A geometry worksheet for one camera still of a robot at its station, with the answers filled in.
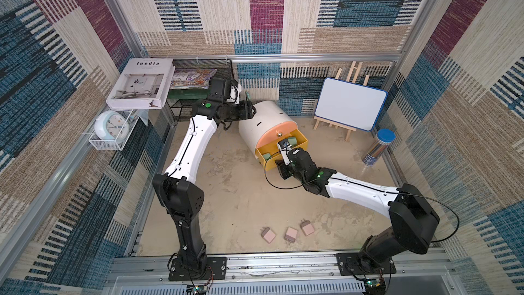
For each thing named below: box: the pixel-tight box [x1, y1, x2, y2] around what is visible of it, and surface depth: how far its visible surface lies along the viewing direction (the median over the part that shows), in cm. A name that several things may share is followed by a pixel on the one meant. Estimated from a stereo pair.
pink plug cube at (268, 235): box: [261, 226, 277, 244], surface depth 81 cm
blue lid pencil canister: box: [362, 128, 397, 167], surface depth 95 cm
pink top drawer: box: [256, 120, 299, 150], surface depth 86 cm
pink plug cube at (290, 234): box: [283, 226, 299, 243], surface depth 81 cm
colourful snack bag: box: [170, 68, 217, 89], surface depth 85 cm
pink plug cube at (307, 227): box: [299, 218, 315, 237], surface depth 83 cm
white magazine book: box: [105, 58, 176, 110], surface depth 75 cm
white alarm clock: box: [94, 109, 130, 142], surface depth 66 cm
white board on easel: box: [313, 61, 388, 142], surface depth 102 cm
